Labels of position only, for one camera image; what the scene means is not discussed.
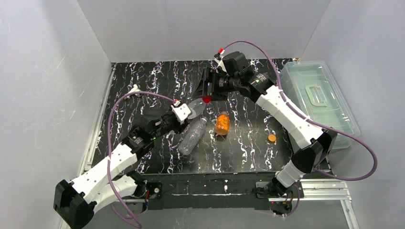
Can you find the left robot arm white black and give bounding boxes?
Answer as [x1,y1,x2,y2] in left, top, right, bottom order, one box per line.
[53,111,191,229]

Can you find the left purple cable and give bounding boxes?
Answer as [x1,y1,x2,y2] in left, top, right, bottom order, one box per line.
[107,91,181,229]

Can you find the purple cable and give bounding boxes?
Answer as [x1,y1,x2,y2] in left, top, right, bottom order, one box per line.
[107,91,181,229]
[218,40,378,217]

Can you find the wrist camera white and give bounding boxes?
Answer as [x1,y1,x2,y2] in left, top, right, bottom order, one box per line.
[214,50,226,72]
[171,103,192,125]

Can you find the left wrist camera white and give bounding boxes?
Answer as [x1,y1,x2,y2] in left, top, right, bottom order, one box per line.
[171,103,192,125]

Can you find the red bottle cap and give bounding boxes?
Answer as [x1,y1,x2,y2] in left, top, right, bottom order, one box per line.
[202,96,212,104]

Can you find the white pipe fitting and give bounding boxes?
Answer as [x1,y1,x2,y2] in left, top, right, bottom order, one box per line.
[128,84,143,97]

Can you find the orange juice bottle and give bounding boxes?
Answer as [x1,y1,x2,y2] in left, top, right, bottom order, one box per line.
[214,111,230,136]

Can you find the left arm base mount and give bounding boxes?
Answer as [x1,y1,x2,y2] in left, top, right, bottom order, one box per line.
[132,182,162,217]

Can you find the clear plastic storage box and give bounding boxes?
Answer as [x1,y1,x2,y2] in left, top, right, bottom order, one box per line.
[280,61,361,137]

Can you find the red label water bottle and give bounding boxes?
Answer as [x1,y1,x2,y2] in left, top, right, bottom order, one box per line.
[188,98,206,120]

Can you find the clear plastic bottle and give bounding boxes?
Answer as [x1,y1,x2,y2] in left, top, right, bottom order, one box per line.
[178,117,207,155]

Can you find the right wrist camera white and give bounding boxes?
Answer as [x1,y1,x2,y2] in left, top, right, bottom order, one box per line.
[214,50,226,72]

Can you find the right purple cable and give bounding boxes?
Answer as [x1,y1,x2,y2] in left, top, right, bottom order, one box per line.
[218,40,378,217]

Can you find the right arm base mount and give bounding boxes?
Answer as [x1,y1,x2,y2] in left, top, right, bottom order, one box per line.
[252,181,304,218]

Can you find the orange bottle cap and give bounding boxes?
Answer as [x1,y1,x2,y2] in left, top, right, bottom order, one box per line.
[268,134,277,143]

